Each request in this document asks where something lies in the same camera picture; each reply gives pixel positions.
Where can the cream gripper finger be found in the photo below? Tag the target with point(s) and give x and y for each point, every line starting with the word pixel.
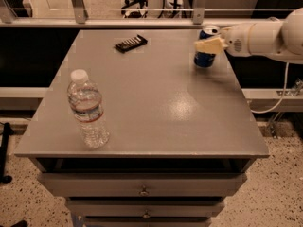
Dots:
pixel 212 45

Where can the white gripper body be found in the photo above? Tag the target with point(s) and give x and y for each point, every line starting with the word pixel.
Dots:
pixel 237 39

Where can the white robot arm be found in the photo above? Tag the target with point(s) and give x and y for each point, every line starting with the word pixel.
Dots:
pixel 278 40

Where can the grey drawer cabinet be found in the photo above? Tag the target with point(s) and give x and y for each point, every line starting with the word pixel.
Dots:
pixel 164 114

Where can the clear plastic water bottle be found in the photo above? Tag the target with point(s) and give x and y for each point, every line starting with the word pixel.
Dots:
pixel 85 101

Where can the middle grey drawer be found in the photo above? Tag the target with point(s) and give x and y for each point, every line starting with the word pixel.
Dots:
pixel 149 207

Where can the grey drawer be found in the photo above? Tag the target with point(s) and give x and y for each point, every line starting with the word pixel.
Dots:
pixel 149 207
pixel 147 222
pixel 141 184

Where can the top grey drawer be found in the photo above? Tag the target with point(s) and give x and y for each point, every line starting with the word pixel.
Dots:
pixel 141 184

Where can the bottom grey drawer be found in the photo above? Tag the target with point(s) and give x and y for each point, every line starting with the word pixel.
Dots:
pixel 147 222

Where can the black stand base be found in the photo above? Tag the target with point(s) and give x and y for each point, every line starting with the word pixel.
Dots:
pixel 6 133

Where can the metal railing frame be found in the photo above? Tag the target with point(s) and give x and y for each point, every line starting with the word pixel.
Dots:
pixel 101 14

